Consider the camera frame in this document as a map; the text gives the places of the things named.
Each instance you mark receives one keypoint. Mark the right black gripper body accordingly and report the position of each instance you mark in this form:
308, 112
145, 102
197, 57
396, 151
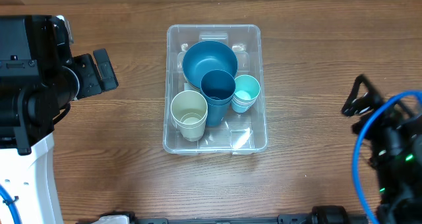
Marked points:
380, 126

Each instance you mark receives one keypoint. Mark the cream tall cup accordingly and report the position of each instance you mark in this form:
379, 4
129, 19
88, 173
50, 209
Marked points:
193, 130
189, 109

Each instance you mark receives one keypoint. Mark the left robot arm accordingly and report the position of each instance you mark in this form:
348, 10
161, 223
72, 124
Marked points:
36, 93

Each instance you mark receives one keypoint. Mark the light blue small cup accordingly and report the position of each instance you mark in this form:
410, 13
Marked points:
240, 108

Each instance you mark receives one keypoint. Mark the clear plastic storage bin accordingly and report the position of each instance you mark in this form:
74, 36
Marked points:
239, 133

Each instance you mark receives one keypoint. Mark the dark blue tall cup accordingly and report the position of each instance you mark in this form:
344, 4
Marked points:
218, 87
217, 110

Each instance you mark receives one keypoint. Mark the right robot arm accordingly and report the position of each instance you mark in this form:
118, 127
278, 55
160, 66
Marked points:
394, 132

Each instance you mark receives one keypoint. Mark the mint green small cup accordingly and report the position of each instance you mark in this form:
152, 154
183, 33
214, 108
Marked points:
247, 88

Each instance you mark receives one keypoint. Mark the white label in bin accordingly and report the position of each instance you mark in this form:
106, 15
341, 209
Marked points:
187, 86

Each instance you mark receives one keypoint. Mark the pink small cup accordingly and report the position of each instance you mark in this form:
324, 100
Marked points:
242, 102

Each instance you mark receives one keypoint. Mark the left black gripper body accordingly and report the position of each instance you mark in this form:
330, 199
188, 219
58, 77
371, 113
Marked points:
88, 75

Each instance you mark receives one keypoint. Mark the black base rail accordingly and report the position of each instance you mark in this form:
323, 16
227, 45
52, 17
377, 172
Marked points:
318, 215

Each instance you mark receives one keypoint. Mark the dark blue bowl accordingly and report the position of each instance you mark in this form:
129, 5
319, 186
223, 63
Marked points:
205, 56

